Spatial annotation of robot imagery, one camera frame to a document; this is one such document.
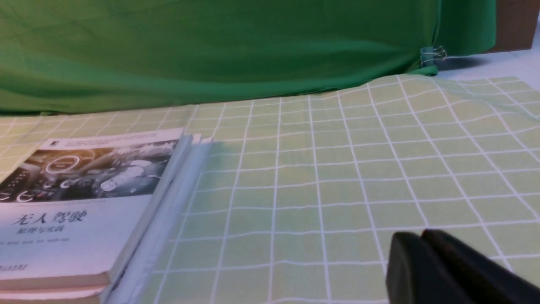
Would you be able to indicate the middle white book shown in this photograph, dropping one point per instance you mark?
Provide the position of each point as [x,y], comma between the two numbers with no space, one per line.
[63,294]

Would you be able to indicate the brown cardboard box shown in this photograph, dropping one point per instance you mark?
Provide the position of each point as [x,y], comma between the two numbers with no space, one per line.
[516,23]

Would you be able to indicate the silver binder clip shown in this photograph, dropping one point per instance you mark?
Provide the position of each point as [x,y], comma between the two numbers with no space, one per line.
[434,55]

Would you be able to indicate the light blue bottom book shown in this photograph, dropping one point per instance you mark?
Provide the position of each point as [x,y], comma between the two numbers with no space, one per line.
[137,275]

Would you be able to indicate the white book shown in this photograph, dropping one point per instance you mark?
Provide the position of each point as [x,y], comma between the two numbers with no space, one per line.
[63,294]
[76,215]

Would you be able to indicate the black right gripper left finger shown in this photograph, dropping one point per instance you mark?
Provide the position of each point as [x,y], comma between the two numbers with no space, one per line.
[416,275]

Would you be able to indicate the green backdrop cloth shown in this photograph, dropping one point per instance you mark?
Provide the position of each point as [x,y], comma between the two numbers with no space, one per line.
[78,56]

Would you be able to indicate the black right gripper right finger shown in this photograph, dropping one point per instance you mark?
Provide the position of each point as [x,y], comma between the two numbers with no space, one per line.
[485,281]

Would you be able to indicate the white top book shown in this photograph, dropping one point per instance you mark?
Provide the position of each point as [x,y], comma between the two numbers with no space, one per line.
[76,215]

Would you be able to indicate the green checkered tablecloth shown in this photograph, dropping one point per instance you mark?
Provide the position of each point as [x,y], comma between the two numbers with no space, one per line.
[300,196]

